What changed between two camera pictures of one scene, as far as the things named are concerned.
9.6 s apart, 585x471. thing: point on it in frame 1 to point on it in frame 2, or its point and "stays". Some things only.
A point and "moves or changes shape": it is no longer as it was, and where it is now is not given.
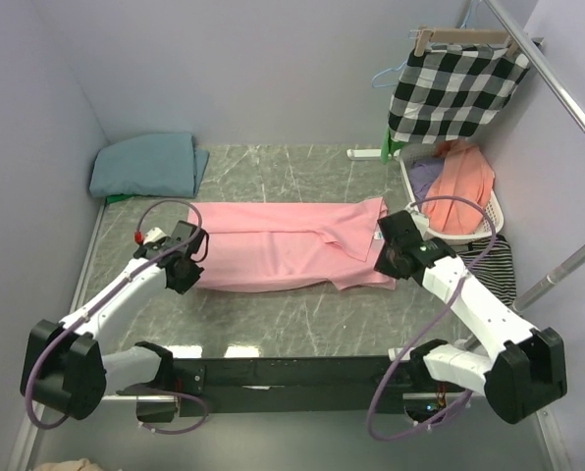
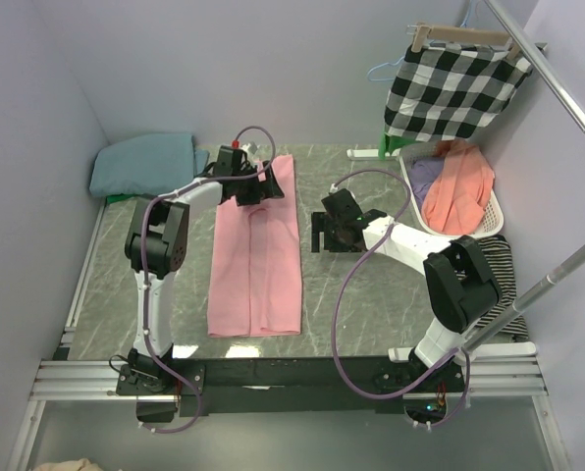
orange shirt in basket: x=455 y=200 stays
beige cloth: x=82 y=464 stays
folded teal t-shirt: x=149 y=164 stays
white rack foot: x=363 y=154 stays
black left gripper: x=183 y=286 to x=272 y=188
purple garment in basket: x=422 y=173 stays
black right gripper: x=383 y=267 to x=319 y=225
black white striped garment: x=495 y=270 stays
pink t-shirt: x=276 y=246 moves or changes shape
